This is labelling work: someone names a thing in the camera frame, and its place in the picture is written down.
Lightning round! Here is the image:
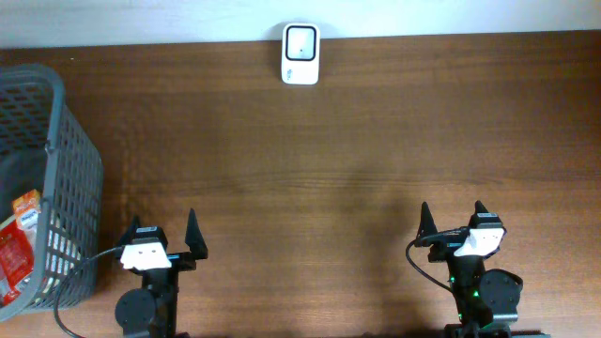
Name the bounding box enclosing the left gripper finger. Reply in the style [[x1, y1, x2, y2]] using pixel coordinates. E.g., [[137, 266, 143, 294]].
[[185, 208, 208, 260], [116, 215, 140, 247]]

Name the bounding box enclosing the orange tissue pack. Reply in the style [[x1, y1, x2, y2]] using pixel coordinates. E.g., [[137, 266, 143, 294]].
[[11, 190, 41, 233]]

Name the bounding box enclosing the red snack bag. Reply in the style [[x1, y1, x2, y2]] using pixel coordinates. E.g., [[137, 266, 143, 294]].
[[1, 217, 34, 306]]

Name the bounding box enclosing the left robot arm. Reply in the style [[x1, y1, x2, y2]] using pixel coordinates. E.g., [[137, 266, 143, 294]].
[[115, 209, 208, 338]]

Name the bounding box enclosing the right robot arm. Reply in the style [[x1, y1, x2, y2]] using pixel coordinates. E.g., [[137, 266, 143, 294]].
[[409, 201, 523, 337]]

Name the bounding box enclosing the white barcode scanner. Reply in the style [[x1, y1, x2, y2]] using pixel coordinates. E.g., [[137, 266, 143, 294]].
[[281, 23, 321, 85]]

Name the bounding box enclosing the grey plastic mesh basket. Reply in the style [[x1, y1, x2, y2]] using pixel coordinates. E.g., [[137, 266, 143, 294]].
[[1, 65, 104, 321]]

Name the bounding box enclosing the right black cable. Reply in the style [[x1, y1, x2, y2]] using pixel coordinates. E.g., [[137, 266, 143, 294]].
[[405, 228, 470, 295]]

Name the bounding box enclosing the black cable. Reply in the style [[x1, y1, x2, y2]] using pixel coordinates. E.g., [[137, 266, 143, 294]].
[[405, 228, 470, 295], [53, 247, 124, 338]]

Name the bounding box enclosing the left black cable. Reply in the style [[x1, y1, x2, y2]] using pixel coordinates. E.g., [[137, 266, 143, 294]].
[[53, 247, 124, 338]]

